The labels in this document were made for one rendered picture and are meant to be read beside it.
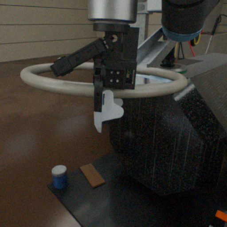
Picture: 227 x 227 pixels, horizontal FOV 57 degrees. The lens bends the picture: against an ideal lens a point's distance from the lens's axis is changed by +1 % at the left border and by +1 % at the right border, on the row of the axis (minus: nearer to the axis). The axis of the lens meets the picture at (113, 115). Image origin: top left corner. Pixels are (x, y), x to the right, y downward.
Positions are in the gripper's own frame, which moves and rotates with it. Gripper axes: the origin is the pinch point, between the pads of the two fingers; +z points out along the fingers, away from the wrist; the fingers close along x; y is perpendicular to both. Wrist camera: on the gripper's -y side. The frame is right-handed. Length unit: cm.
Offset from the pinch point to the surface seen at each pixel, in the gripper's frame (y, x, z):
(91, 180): -9, 82, 81
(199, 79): 48, 68, 1
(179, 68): 38, 71, -3
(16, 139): -92, 145, 85
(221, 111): 58, 58, 15
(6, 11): -307, 608, -63
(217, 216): 67, 50, 75
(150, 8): 19, 73, -32
